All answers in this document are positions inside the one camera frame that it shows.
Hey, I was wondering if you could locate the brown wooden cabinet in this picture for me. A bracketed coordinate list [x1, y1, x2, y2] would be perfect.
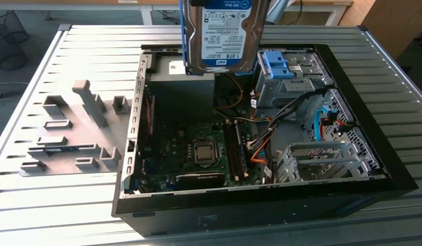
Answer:
[339, 0, 422, 60]

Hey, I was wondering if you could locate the orange wire bundle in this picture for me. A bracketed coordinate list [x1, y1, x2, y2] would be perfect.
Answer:
[248, 142, 276, 165]

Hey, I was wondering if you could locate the grey power supply unit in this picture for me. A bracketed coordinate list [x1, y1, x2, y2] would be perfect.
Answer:
[146, 55, 216, 121]

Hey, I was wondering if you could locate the metal CPU socket cover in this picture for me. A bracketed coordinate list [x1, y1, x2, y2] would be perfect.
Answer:
[192, 139, 217, 165]

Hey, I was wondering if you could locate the blue flat data wire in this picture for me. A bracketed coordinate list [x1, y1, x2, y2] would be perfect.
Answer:
[312, 105, 339, 142]

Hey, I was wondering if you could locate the blue plastic drive latch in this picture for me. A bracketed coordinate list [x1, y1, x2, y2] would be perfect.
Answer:
[263, 51, 297, 79]

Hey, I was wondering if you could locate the black cable bundle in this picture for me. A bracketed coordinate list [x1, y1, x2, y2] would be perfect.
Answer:
[245, 88, 329, 154]

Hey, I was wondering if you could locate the silver CPU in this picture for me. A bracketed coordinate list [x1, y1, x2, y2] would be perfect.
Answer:
[194, 146, 213, 161]

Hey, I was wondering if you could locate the hard disk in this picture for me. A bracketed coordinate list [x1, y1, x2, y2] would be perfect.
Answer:
[178, 0, 271, 76]

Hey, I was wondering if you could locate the black RAM slot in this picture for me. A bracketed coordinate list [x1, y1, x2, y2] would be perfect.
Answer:
[232, 120, 245, 181]
[221, 120, 236, 181]
[227, 120, 240, 181]

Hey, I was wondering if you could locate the blue RAM stick on rack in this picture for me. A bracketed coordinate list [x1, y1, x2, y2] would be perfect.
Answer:
[42, 146, 74, 154]

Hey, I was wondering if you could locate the grey metal drive cage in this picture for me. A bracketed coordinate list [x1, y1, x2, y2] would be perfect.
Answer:
[253, 50, 335, 110]

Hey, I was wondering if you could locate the silver disk bay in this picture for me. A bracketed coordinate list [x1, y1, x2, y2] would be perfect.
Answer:
[273, 139, 372, 184]

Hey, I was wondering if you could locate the white framed wooden desk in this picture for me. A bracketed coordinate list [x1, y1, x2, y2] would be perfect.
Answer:
[0, 0, 182, 26]
[288, 0, 355, 26]

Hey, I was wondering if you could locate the green motherboard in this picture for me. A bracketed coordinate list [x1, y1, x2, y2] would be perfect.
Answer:
[137, 119, 276, 193]

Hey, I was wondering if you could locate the black open PC case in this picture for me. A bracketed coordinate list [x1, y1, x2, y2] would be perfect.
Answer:
[109, 43, 419, 238]

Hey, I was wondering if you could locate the yellow power supply wire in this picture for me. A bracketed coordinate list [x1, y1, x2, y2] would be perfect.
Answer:
[213, 75, 244, 111]

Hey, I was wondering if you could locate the red orange power wire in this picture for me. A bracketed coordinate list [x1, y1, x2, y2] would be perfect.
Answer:
[319, 116, 355, 134]

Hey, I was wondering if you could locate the black graphics card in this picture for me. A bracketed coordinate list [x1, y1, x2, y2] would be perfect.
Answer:
[174, 171, 228, 191]

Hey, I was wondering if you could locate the black mesh wastebasket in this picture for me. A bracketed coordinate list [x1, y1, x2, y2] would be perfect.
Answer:
[0, 16, 29, 71]

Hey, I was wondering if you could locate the grey plastic parts rack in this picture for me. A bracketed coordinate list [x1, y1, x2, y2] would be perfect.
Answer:
[18, 79, 134, 178]

